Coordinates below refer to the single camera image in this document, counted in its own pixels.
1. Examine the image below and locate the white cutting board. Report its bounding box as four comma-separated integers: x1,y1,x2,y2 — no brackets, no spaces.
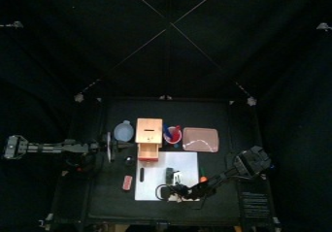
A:
133,150,201,202

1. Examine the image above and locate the wooden drawer with red front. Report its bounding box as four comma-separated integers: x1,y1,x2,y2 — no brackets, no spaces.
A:
135,143,161,163

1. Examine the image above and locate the wooden box with slot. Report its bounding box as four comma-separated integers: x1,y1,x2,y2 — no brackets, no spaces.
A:
134,117,165,146

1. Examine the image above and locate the orange toy carrot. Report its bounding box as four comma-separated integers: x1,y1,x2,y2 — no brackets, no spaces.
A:
198,167,209,183

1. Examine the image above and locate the pink salmon sushi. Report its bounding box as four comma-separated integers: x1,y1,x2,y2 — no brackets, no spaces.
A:
121,175,133,191

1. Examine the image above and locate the brown square plate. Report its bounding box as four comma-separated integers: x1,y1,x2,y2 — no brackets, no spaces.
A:
181,126,219,153

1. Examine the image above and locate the white text label sticker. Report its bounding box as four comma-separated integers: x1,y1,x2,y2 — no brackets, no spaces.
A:
239,190,270,221

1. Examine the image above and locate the red cup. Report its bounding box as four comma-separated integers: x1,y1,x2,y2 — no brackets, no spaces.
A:
163,125,183,146

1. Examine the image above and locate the pale blue plastic bowl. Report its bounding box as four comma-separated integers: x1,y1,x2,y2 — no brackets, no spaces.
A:
113,119,135,143

